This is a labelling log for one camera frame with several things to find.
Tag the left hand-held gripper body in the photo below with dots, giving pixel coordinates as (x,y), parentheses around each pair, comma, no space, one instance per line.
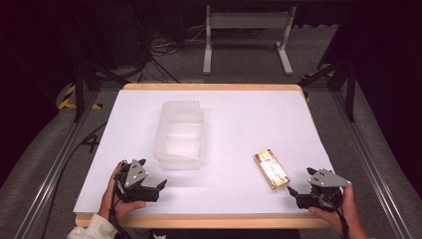
(135,174)

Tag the wooden table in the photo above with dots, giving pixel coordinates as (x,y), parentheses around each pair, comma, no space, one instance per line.
(205,220)

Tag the white paper sheet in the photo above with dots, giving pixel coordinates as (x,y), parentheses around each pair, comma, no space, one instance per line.
(232,126)

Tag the yellow and brown snack packet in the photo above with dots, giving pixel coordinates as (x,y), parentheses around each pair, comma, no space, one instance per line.
(271,169)

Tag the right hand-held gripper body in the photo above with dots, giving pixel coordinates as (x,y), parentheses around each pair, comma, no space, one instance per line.
(326,179)

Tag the aluminium floor rail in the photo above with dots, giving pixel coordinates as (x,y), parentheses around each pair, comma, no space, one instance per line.
(371,166)
(56,166)

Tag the black tape floor mark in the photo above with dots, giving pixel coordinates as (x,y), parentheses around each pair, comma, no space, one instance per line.
(92,143)

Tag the black metal stand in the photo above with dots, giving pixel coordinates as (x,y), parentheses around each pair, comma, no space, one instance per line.
(350,89)
(79,89)

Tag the yellow black hazard tape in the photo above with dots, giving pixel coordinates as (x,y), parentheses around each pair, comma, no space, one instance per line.
(68,99)
(308,97)

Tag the clear plastic container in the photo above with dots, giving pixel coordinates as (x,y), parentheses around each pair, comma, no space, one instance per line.
(180,139)

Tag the person's dark clothing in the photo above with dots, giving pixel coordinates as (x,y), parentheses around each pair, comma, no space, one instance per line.
(225,234)

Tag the person's right hand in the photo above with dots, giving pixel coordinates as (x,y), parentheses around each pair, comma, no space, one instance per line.
(346,212)

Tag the person's left hand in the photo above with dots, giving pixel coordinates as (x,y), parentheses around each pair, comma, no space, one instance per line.
(106,202)

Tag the white metal stand frame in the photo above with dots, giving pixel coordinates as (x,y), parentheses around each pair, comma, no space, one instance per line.
(247,20)

